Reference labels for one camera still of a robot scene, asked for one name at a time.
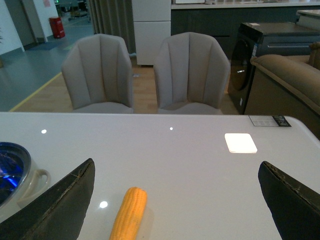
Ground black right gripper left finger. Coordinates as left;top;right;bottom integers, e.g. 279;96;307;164
0;158;95;240

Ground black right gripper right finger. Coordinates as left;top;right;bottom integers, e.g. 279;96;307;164
258;161;320;240

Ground yellow corn cob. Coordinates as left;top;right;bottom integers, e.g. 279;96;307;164
109;187;148;240

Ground white electric cooking pot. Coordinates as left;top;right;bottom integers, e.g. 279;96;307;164
0;142;51;222

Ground table product label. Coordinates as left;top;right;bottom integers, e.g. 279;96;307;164
249;115;291;127

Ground beige sofa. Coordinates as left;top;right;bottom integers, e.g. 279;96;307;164
245;42;320;138

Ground black washing machine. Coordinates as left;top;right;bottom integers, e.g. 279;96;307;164
227;21;320;115

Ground beige chair left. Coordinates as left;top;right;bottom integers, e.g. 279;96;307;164
61;34;134;114

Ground beige chair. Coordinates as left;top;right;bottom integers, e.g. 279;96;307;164
153;32;231;115
61;34;134;114

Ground beige chair right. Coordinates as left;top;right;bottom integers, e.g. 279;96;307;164
153;32;231;115

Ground red bin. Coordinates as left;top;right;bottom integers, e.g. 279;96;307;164
49;16;65;39

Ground grey kitchen counter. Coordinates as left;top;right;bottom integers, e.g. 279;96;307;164
171;0;320;58

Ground grey curtain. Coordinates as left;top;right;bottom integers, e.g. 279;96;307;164
87;0;136;54

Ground white refrigerator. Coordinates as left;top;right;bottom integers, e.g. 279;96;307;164
132;0;171;66

